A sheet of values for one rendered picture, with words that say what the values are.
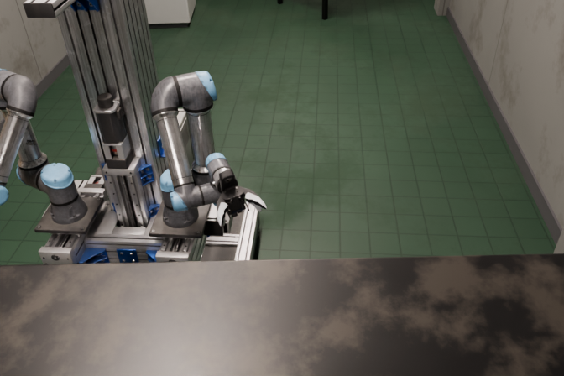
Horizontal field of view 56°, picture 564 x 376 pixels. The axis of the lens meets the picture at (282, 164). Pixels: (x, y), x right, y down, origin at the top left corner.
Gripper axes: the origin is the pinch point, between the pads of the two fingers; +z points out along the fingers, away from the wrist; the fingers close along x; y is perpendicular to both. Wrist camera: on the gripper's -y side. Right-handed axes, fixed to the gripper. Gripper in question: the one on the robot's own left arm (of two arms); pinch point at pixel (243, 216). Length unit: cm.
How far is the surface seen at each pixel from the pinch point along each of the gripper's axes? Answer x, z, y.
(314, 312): 5, 81, -56
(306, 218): -62, -139, 156
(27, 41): 102, -427, 79
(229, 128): -46, -278, 154
